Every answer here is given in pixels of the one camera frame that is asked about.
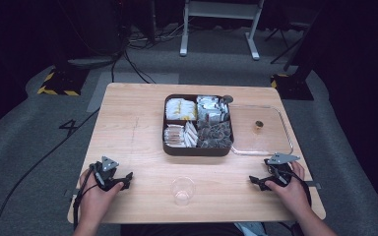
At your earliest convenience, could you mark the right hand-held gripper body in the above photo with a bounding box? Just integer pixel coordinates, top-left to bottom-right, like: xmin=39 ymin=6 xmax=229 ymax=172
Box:
xmin=263 ymin=151 xmax=301 ymax=189

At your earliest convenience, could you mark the black yellow striped stand base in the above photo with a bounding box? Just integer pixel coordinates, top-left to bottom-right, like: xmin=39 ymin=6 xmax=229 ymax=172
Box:
xmin=36 ymin=66 xmax=91 ymax=97
xmin=270 ymin=73 xmax=315 ymax=101

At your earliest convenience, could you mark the pile of clear packets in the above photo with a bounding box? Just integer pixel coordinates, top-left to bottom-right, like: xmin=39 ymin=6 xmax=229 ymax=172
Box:
xmin=163 ymin=124 xmax=187 ymax=148

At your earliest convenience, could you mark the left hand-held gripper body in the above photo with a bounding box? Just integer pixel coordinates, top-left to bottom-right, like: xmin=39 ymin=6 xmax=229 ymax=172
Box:
xmin=90 ymin=155 xmax=127 ymax=193

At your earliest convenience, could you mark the light blue cloth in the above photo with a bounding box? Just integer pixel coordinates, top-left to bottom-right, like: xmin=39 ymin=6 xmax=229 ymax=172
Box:
xmin=233 ymin=221 xmax=268 ymax=236

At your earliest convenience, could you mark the person's right hand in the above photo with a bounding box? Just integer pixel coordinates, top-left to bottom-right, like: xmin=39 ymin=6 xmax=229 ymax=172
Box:
xmin=264 ymin=160 xmax=311 ymax=215

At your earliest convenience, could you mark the clear plastic cup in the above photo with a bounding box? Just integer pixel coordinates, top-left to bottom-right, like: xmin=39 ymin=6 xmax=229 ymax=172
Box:
xmin=169 ymin=176 xmax=197 ymax=207

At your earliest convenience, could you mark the grey tape strip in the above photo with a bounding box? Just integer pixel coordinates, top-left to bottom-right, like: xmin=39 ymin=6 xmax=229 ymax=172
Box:
xmin=63 ymin=188 xmax=81 ymax=198
xmin=304 ymin=180 xmax=323 ymax=190

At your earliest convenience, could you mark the person's left hand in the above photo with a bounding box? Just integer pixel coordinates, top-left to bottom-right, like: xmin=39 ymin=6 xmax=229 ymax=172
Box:
xmin=78 ymin=168 xmax=126 ymax=227

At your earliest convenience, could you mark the pile of white yellow packets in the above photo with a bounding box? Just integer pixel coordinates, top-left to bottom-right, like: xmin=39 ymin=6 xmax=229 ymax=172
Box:
xmin=164 ymin=97 xmax=198 ymax=122

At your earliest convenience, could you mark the clear box lid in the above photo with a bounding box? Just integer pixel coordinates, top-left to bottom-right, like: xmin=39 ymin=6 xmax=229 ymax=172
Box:
xmin=228 ymin=104 xmax=294 ymax=156

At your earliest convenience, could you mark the brown compartment box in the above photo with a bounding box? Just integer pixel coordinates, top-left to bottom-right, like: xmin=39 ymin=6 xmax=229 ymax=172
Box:
xmin=161 ymin=93 xmax=235 ymax=157

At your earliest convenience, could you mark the left hand-held gripper cable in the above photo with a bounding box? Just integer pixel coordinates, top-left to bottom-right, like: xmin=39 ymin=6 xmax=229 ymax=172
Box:
xmin=72 ymin=162 xmax=100 ymax=231

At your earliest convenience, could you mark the bundle of floor cables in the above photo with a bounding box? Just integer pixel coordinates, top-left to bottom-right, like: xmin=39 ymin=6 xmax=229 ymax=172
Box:
xmin=124 ymin=21 xmax=186 ymax=50

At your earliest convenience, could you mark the row of white stick packets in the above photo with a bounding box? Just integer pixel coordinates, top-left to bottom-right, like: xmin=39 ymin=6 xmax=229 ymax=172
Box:
xmin=183 ymin=120 xmax=199 ymax=148

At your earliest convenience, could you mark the black tripod stand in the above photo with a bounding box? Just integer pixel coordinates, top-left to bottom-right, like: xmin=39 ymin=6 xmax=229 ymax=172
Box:
xmin=263 ymin=22 xmax=311 ymax=66

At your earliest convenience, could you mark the long black floor cable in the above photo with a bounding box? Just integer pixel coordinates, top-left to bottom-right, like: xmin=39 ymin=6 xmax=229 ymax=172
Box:
xmin=0 ymin=107 xmax=101 ymax=236

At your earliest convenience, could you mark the white desk frame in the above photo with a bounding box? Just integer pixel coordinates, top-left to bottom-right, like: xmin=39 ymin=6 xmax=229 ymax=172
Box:
xmin=179 ymin=0 xmax=266 ymax=61

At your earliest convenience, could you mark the pile of dark packets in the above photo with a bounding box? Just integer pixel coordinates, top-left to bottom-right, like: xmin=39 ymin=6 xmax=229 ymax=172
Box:
xmin=196 ymin=120 xmax=233 ymax=149

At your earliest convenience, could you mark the pile of silver packets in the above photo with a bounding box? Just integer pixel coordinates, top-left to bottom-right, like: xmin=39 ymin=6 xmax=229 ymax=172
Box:
xmin=196 ymin=94 xmax=230 ymax=124

